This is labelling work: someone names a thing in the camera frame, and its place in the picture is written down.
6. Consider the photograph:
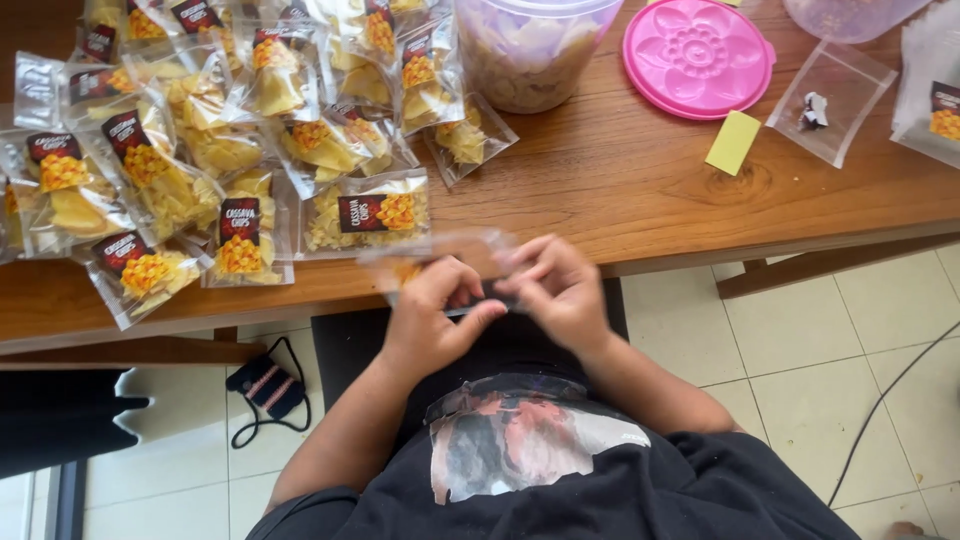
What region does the person's right hand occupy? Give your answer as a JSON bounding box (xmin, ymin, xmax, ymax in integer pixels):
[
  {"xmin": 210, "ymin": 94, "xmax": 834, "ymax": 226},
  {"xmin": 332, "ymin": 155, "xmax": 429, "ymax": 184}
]
[{"xmin": 492, "ymin": 234, "xmax": 613, "ymax": 358}]

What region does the person's left hand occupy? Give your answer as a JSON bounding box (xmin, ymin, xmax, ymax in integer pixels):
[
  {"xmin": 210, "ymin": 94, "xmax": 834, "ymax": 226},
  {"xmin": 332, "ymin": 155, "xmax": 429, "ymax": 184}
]
[{"xmin": 378, "ymin": 255, "xmax": 509, "ymax": 381}]

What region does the clear plastic pouch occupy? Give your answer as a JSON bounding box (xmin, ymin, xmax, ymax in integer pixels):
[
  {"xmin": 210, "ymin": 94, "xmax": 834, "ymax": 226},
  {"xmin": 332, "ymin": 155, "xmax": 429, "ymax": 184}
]
[{"xmin": 355, "ymin": 228, "xmax": 526, "ymax": 318}]

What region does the clear tub of chips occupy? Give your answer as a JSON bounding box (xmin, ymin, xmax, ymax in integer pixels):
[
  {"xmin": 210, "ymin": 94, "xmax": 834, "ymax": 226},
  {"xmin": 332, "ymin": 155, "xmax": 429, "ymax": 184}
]
[{"xmin": 453, "ymin": 0, "xmax": 625, "ymax": 116}]

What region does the black printed t-shirt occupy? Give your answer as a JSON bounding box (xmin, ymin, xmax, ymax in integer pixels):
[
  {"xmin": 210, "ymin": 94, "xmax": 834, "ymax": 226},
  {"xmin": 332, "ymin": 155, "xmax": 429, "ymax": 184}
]
[{"xmin": 246, "ymin": 373, "xmax": 862, "ymax": 540}]

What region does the yellow paper slip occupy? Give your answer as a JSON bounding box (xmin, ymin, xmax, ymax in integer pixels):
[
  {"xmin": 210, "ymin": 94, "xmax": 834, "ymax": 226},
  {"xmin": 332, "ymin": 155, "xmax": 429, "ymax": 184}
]
[{"xmin": 704, "ymin": 110, "xmax": 763, "ymax": 178}]

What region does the pink flower-embossed lid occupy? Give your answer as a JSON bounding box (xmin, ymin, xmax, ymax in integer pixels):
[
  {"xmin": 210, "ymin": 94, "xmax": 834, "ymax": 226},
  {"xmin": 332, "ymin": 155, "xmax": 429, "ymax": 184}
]
[{"xmin": 621, "ymin": 0, "xmax": 778, "ymax": 122}]

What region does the wooden table crossbar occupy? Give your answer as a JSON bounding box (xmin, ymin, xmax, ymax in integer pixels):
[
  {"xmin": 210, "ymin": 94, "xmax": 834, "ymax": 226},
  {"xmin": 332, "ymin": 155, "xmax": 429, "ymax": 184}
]
[{"xmin": 715, "ymin": 231, "xmax": 960, "ymax": 301}]

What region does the small black white scrap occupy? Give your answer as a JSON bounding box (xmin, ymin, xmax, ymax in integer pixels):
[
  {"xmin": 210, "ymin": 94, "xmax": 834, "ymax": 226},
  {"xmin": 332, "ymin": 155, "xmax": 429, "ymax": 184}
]
[{"xmin": 798, "ymin": 90, "xmax": 831, "ymax": 133}]

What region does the pile of filled chip packets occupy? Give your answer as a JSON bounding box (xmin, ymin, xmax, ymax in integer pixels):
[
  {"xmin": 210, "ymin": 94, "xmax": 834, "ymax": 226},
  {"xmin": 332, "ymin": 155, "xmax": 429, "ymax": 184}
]
[{"xmin": 0, "ymin": 0, "xmax": 520, "ymax": 332}]

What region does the empty clear zip bag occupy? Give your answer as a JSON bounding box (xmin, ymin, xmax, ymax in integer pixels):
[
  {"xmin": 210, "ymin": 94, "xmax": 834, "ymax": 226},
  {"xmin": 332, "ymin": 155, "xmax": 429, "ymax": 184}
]
[{"xmin": 765, "ymin": 40, "xmax": 900, "ymax": 171}]

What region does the clear plastic container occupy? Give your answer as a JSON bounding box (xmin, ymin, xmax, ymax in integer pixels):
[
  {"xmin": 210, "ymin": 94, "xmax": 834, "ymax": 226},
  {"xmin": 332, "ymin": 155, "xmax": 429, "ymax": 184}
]
[{"xmin": 783, "ymin": 0, "xmax": 933, "ymax": 45}]

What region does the stack of empty labelled pouches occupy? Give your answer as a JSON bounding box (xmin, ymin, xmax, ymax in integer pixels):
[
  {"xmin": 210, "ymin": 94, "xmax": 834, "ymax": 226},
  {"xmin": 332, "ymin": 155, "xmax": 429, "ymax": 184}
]
[{"xmin": 889, "ymin": 0, "xmax": 960, "ymax": 171}]

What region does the black knitted pouch with cord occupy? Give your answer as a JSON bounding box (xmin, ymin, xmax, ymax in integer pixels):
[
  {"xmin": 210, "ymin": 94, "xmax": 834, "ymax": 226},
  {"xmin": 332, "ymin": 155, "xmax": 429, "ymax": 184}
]
[{"xmin": 224, "ymin": 335, "xmax": 313, "ymax": 450}]

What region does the black cable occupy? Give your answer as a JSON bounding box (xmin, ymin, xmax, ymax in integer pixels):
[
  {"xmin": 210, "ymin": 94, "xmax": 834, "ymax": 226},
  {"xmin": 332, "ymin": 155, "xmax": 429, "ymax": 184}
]
[{"xmin": 827, "ymin": 321, "xmax": 960, "ymax": 510}]

